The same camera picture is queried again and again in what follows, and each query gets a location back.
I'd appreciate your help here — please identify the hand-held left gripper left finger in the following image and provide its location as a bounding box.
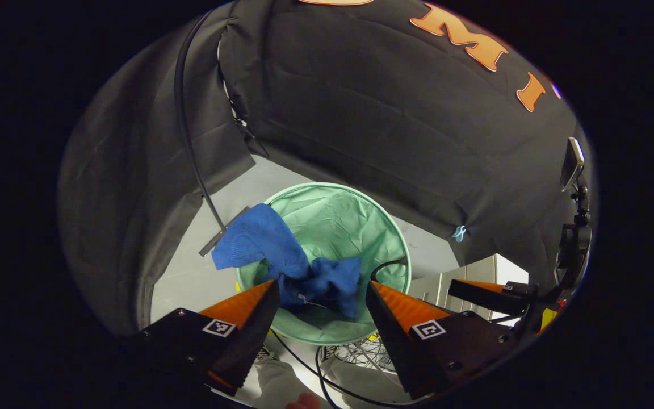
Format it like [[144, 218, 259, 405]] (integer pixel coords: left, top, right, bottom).
[[128, 278, 281, 398]]

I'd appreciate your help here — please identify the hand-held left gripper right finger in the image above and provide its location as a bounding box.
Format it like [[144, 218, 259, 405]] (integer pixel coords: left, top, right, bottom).
[[364, 279, 523, 401]]

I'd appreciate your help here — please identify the blue corduroy jacket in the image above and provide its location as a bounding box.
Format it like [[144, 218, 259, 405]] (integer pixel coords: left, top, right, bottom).
[[211, 203, 363, 319]]

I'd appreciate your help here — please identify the green laundry hamper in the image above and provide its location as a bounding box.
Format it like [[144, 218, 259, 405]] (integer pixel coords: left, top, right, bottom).
[[236, 182, 413, 346]]

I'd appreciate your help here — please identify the black clothes rack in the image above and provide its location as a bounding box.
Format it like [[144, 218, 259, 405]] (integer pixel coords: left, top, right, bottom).
[[174, 9, 251, 257]]

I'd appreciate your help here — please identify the white cabinet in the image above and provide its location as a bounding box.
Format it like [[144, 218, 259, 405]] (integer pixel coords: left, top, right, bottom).
[[409, 254, 529, 319]]

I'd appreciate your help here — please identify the black backdrop cloth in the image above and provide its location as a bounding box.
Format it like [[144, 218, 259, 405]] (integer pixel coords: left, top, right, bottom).
[[57, 6, 257, 336], [218, 0, 589, 268]]

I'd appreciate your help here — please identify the white wire basket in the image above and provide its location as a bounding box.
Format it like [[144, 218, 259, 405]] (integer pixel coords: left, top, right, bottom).
[[330, 334, 401, 373]]

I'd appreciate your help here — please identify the black cable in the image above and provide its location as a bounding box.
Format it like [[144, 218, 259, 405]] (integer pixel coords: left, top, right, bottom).
[[370, 257, 408, 282], [270, 329, 413, 409]]

